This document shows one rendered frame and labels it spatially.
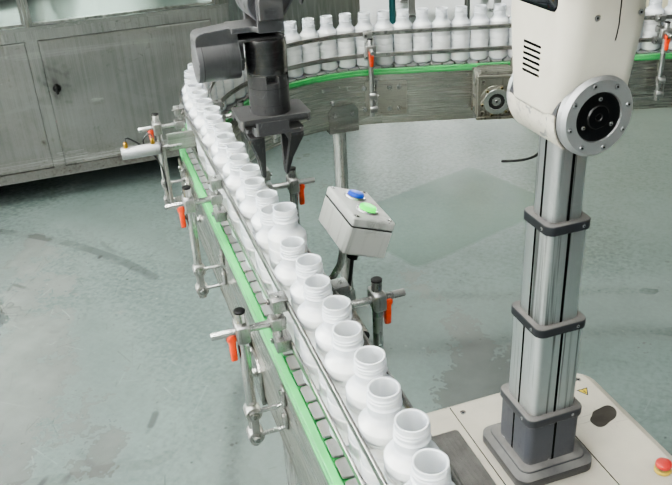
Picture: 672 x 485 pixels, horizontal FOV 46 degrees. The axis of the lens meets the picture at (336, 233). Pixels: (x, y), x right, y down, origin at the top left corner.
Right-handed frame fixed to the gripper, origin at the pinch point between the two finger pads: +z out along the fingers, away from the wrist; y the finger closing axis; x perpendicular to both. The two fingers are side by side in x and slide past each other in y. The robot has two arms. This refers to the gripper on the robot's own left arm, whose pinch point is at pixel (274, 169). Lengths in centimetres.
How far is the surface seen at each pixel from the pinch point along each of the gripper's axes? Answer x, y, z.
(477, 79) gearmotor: 102, 89, 26
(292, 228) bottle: -1.8, 1.6, 9.3
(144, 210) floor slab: 265, -6, 126
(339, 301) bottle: -22.5, 1.9, 10.0
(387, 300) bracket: -12.8, 12.5, 18.3
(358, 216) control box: 5.9, 14.9, 13.4
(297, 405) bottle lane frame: -21.4, -4.5, 26.1
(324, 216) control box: 16.7, 12.4, 18.0
